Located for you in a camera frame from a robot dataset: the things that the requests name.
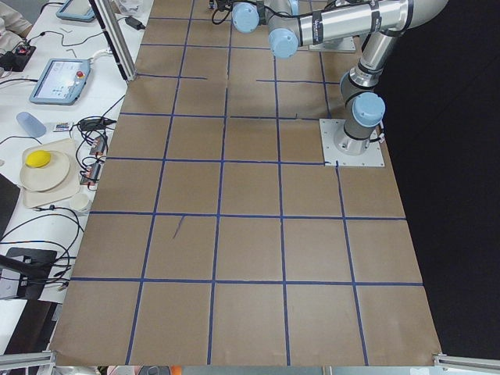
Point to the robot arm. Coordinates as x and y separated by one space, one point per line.
383 22

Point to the white paper cup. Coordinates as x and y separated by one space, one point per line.
80 204

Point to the black power adapter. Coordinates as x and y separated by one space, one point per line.
134 23

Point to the beige plate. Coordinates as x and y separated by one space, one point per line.
47 177

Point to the yellow lemon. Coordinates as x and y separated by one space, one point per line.
38 159

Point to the blue teach pendant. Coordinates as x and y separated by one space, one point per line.
76 10
61 82

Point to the beige tray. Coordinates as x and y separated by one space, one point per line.
67 188

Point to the blue plastic cup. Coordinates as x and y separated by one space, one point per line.
32 125

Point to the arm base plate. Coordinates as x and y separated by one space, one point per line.
341 150
340 45

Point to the aluminium frame post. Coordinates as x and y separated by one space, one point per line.
113 34

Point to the black camera stand base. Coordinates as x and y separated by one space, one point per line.
24 272

